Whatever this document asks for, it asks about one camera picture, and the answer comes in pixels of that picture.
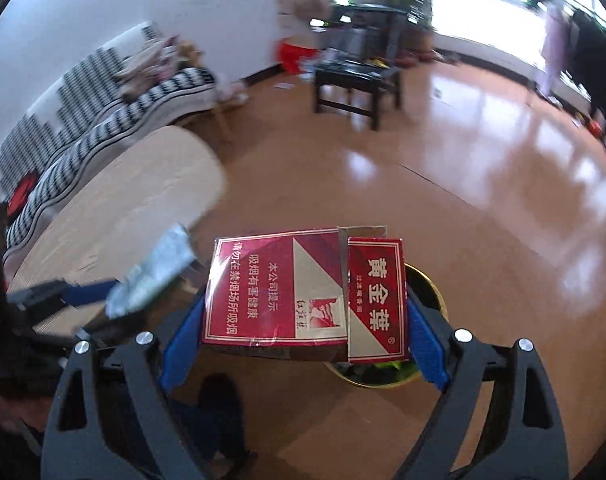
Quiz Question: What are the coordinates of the green silver box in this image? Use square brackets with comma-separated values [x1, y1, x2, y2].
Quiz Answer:
[104, 224, 196, 320]

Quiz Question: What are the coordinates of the red cigarette pack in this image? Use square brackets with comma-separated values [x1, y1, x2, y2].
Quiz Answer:
[202, 226, 409, 364]

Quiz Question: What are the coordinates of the yellow rimmed trash bin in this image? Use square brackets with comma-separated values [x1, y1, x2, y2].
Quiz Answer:
[322, 261, 451, 390]

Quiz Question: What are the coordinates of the person's left hand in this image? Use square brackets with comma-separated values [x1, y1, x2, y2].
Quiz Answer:
[0, 396, 52, 434]

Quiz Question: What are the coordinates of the red cloth on sofa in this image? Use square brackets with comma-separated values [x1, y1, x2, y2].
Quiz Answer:
[7, 171, 39, 222]

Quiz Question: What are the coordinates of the black white patterned sofa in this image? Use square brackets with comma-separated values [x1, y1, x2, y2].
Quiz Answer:
[0, 22, 217, 273]

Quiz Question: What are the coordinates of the clutter pile on sofa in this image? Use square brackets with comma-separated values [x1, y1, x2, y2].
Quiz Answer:
[113, 36, 204, 104]

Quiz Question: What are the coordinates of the red bucket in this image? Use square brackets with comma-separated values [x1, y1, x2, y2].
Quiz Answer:
[277, 35, 318, 75]

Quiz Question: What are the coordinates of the dark wooden side table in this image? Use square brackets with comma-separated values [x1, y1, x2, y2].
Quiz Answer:
[313, 3, 408, 131]

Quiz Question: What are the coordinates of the clothes drying rack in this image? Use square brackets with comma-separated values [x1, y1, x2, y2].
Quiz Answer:
[527, 0, 606, 148]

